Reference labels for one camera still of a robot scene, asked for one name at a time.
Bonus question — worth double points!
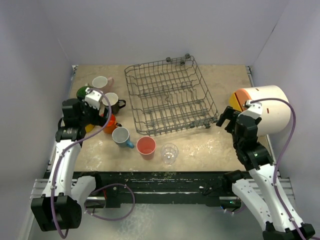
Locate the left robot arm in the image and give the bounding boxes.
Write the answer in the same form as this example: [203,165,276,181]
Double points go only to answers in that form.
[31,97,107,233]

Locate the white cat mug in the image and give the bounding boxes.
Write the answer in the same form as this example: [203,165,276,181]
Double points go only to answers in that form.
[76,85,91,100]

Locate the aluminium frame rail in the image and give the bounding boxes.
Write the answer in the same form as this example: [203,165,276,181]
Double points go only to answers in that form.
[30,177,294,200]

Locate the white cylinder container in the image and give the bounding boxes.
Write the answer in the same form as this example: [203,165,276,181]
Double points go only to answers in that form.
[243,85,291,137]

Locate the yellow mug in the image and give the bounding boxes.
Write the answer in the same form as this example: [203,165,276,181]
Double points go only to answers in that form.
[85,124,95,133]

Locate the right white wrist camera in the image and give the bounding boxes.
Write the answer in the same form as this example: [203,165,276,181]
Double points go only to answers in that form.
[240,99,263,120]

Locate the purple cable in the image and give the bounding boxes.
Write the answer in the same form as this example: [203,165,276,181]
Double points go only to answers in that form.
[49,87,136,239]
[219,97,311,240]

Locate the pink tumbler cup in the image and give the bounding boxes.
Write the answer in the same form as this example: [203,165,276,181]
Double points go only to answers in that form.
[136,136,156,161]

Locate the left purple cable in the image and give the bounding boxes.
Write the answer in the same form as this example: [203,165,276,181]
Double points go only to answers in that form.
[49,87,136,239]

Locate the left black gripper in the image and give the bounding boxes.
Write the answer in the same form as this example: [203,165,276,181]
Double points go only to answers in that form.
[77,96,109,128]

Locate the blue mug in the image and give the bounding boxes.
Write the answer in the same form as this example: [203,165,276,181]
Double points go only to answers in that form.
[111,127,135,149]

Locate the clear glass cup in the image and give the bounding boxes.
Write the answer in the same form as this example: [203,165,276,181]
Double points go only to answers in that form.
[160,143,179,165]

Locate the grey wire dish rack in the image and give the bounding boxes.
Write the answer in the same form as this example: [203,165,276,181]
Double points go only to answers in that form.
[124,53,219,136]

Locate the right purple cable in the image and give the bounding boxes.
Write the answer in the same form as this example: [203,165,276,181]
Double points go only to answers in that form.
[219,97,311,240]

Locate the orange mug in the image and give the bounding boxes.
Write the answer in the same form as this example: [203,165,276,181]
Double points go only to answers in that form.
[103,113,122,135]

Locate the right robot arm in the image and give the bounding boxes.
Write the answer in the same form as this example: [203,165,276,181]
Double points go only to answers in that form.
[216,104,315,240]

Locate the orange and yellow lid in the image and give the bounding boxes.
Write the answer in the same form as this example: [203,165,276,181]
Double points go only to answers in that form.
[228,88,252,112]

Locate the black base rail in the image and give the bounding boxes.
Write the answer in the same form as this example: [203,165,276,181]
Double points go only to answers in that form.
[43,170,278,208]

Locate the black mug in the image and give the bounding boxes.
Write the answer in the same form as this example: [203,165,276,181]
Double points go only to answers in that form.
[105,92,126,115]

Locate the pink mug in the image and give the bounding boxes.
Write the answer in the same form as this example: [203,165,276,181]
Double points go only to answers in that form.
[91,76,114,93]

